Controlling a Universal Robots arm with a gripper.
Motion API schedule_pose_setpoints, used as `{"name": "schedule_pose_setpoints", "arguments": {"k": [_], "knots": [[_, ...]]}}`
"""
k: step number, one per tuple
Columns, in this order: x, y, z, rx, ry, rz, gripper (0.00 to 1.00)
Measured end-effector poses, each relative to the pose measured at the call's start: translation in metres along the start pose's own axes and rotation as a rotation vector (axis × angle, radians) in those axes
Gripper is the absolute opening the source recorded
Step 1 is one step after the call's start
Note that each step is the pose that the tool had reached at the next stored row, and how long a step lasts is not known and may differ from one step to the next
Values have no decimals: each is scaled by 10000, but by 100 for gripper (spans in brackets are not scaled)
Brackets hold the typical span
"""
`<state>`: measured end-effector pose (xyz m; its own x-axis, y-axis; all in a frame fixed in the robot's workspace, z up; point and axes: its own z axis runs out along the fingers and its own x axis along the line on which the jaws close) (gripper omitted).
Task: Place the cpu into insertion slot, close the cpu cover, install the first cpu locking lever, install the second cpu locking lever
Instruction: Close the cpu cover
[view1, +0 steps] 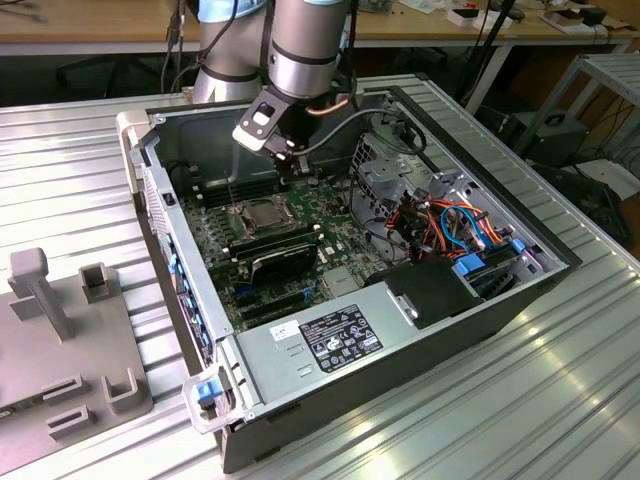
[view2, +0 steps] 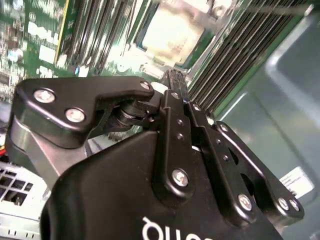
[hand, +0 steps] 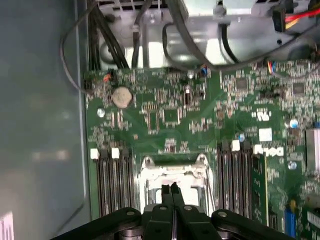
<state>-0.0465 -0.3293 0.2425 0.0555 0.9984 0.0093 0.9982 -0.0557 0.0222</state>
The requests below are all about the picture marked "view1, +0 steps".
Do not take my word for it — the green motherboard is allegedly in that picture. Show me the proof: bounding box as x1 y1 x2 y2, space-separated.
175 167 374 335

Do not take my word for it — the orange wire bundle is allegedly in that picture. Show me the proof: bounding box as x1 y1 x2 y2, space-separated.
427 197 503 246

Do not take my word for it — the black graphics card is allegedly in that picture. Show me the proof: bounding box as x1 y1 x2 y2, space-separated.
248 242 318 286

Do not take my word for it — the silver drive cage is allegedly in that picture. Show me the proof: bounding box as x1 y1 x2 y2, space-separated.
349 130 434 211

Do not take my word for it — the white cardboard box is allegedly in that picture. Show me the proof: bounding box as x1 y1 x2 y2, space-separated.
446 6 512 29

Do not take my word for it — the robot cable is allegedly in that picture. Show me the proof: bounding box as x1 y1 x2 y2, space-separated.
294 94 431 157

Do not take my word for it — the black plastic shroud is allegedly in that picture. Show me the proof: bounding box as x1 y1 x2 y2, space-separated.
363 258 485 330

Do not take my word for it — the grey slatted side table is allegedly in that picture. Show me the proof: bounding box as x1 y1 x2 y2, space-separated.
537 52 640 166

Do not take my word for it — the silver chipset heatsink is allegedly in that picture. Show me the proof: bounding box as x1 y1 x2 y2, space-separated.
322 269 364 296

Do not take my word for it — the silver disk bay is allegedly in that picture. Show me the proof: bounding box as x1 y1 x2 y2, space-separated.
428 168 554 301

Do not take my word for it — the silver CPU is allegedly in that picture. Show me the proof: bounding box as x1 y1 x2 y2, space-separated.
246 199 289 231

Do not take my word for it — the grey parts rack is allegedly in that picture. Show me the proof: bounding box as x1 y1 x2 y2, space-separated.
0 247 154 441

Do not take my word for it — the blue wire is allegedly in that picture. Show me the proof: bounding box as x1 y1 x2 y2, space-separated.
438 204 501 260

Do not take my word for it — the CPU socket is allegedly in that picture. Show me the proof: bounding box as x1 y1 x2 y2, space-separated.
230 194 303 243

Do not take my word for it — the silver power supply unit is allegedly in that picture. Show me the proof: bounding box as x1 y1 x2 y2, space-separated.
233 281 420 407

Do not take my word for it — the green RAM stick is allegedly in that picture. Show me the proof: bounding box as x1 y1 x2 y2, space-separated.
230 236 323 263

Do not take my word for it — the black equipment case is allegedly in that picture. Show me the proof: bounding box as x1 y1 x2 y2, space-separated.
499 110 590 169

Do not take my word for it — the long black expansion slot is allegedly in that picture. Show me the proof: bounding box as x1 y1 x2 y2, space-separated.
242 299 307 324
238 288 307 310

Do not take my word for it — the brown cardboard box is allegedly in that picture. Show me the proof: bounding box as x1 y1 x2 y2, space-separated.
541 5 610 35

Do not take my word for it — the clear plastic case handle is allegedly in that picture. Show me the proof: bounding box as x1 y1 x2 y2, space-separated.
180 365 236 434

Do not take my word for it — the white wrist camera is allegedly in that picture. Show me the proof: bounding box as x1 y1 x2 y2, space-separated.
231 94 295 152

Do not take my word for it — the blue disk carrier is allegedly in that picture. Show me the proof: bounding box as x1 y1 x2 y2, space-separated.
451 238 526 301

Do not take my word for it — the black PC case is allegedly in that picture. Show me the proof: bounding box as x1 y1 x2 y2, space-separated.
115 84 584 475

